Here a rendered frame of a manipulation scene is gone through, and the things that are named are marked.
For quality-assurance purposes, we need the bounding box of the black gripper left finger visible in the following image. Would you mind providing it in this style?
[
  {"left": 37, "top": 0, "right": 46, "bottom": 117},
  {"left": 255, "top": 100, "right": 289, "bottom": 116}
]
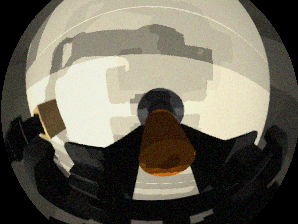
[{"left": 64, "top": 124, "right": 144, "bottom": 198}]

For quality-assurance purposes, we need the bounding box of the orange tapered knob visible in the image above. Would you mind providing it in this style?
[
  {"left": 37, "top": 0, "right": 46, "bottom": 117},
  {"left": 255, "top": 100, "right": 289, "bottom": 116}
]
[{"left": 138, "top": 109, "right": 196, "bottom": 177}]

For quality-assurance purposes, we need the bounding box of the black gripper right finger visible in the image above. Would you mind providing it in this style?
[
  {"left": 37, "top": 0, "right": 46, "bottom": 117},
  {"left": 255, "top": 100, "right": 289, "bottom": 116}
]
[{"left": 178, "top": 123, "right": 258, "bottom": 193}]

